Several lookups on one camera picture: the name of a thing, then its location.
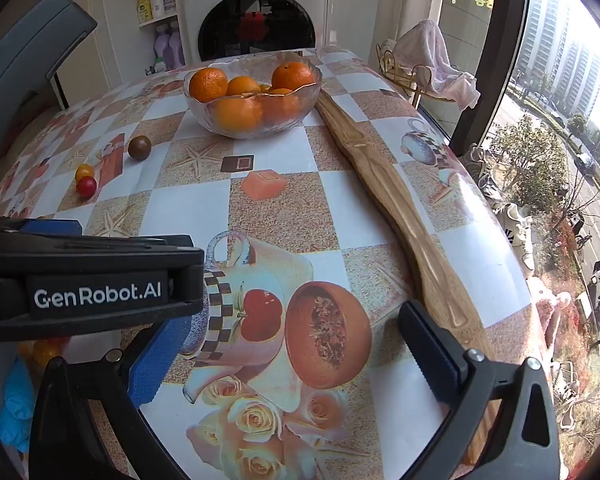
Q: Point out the pink towel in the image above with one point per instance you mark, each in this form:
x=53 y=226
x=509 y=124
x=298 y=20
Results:
x=430 y=55

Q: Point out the long wooden tray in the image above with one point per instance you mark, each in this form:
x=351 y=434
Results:
x=380 y=170

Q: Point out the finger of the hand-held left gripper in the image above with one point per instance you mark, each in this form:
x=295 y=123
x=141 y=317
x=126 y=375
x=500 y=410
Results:
x=55 y=226
x=105 y=255

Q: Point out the small green white bottle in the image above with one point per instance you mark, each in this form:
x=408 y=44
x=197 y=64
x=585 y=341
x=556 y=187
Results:
x=159 y=66

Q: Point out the yellow bottle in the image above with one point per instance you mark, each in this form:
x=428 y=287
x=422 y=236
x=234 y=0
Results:
x=144 y=10

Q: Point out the clear glass bowl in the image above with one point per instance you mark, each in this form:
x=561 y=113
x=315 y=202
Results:
x=252 y=130

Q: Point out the white sneakers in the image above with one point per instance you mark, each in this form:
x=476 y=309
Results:
x=520 y=230

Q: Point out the dark brown tomato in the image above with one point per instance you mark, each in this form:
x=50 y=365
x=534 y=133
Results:
x=139 y=147

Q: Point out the printed checkered tablecloth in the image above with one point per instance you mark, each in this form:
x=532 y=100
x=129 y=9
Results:
x=330 y=220

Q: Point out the purple detergent bottle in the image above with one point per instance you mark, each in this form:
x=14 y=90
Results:
x=176 y=45
x=161 y=45

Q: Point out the person's left hand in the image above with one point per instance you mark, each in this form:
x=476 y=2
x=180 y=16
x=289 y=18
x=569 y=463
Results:
x=17 y=405

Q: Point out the red cloth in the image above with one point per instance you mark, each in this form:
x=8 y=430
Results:
x=252 y=22

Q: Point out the red cherry tomato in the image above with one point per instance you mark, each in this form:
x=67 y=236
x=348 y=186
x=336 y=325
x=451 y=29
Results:
x=86 y=186

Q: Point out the grey chair back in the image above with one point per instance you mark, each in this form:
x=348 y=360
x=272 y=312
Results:
x=25 y=60

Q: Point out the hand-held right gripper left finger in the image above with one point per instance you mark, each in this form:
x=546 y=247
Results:
x=155 y=365

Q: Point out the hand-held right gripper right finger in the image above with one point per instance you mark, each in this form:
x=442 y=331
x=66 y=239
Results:
x=430 y=355

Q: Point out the grey shoes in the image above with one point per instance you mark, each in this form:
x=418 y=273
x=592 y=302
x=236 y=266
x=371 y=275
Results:
x=482 y=175

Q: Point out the black window frame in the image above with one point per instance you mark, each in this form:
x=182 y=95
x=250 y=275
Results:
x=500 y=35

